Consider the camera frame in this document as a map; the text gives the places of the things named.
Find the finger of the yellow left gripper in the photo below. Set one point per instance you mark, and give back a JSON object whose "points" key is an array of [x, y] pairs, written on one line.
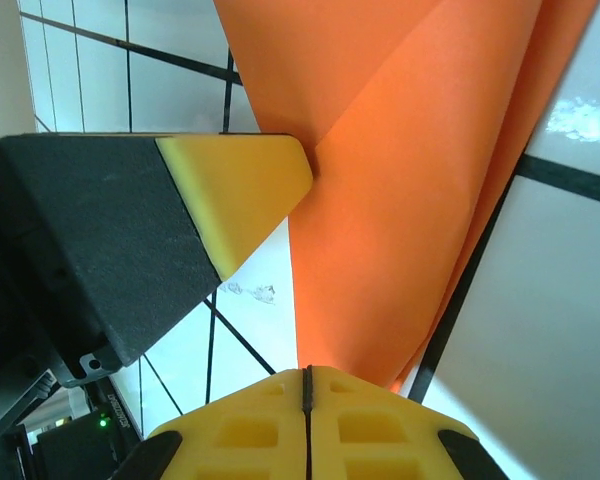
{"points": [[130, 225]]}

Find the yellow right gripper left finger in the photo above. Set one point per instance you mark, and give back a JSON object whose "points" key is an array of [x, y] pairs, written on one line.
{"points": [[260, 440]]}

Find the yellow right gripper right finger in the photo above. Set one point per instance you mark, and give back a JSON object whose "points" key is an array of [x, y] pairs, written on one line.
{"points": [[375, 440]]}

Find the orange paper sheet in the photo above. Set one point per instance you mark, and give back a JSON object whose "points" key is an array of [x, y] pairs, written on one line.
{"points": [[405, 200]]}

